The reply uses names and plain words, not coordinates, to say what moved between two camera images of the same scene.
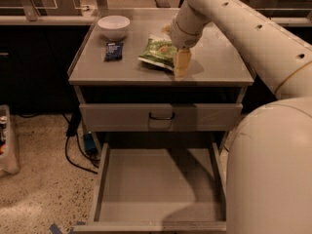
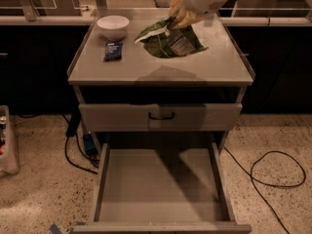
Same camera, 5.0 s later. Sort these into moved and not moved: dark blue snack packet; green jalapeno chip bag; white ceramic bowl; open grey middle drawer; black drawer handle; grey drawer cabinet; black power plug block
Moved: green jalapeno chip bag
Not moved: black drawer handle; white ceramic bowl; black power plug block; open grey middle drawer; grey drawer cabinet; dark blue snack packet
